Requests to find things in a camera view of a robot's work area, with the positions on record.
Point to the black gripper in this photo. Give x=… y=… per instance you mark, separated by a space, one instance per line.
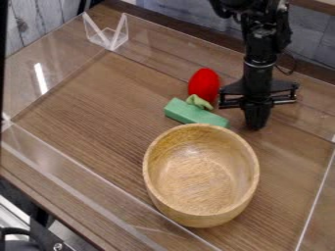
x=278 y=92

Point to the red plush strawberry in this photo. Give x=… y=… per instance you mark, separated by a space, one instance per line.
x=204 y=88

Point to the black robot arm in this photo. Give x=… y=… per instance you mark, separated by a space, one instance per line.
x=266 y=33

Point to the green rectangular block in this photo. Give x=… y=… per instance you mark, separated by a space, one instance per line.
x=189 y=114

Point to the wooden bowl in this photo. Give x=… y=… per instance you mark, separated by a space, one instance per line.
x=201 y=171

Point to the clear acrylic tray wall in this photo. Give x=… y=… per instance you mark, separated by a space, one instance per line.
x=86 y=109

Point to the black metal bracket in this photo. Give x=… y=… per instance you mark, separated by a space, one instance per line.
x=47 y=241

